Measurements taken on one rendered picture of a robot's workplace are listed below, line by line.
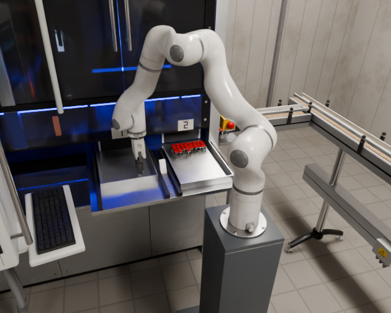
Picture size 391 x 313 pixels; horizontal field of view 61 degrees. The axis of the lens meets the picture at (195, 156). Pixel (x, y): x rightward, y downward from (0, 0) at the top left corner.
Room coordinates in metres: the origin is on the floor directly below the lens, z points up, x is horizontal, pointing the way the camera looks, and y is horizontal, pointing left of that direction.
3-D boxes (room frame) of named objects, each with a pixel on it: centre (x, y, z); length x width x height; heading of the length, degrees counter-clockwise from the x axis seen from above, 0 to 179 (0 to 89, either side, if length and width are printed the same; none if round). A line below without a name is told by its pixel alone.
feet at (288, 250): (1.74, -0.89, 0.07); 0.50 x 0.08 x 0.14; 109
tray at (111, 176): (1.37, 0.35, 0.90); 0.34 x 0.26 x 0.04; 19
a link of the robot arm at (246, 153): (0.99, -0.19, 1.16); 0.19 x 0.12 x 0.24; 148
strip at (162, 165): (1.28, 0.14, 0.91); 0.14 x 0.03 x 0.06; 20
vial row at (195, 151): (1.49, 0.03, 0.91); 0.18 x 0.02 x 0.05; 109
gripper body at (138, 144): (1.30, 0.26, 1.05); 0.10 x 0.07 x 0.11; 19
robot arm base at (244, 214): (1.01, -0.20, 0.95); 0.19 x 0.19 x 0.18
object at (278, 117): (1.90, -0.39, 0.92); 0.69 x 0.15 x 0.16; 109
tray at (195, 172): (1.39, 0.00, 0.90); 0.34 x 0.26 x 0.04; 19
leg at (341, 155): (1.74, -0.89, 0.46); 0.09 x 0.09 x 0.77; 19
